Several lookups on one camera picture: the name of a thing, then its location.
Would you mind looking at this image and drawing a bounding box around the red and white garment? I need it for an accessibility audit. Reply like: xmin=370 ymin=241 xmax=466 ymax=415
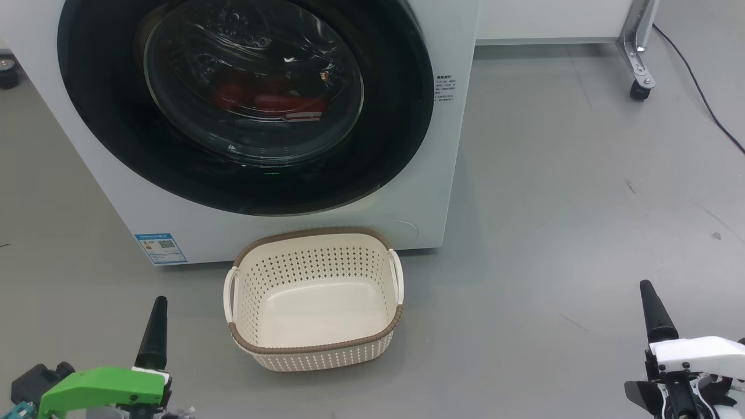
xmin=212 ymin=73 xmax=327 ymax=123

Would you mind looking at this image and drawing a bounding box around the printed text label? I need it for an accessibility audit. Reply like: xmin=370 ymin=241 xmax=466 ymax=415
xmin=434 ymin=74 xmax=458 ymax=104

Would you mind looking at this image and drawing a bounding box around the white partition panel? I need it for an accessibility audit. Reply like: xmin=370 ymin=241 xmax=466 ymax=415
xmin=476 ymin=0 xmax=635 ymax=46

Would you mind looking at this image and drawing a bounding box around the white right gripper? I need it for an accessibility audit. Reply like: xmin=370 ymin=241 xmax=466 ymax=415
xmin=640 ymin=280 xmax=745 ymax=382

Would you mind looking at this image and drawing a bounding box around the cream plastic laundry basket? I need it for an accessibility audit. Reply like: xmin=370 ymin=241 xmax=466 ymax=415
xmin=223 ymin=227 xmax=404 ymax=372

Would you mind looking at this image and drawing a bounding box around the thin black floor cable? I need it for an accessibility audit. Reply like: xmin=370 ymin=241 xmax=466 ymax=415
xmin=652 ymin=23 xmax=745 ymax=155

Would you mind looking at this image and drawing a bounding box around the blue energy label sticker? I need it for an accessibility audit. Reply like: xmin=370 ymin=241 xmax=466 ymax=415
xmin=134 ymin=233 xmax=188 ymax=266

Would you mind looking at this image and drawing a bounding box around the washing machine glass door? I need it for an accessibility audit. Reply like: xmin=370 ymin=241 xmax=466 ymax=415
xmin=57 ymin=0 xmax=435 ymax=217

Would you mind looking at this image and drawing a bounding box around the white front-load washing machine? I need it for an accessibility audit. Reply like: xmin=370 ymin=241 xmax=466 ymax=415
xmin=0 ymin=0 xmax=481 ymax=266

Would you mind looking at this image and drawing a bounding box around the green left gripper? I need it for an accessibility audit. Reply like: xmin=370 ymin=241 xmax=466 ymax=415
xmin=38 ymin=296 xmax=172 ymax=419

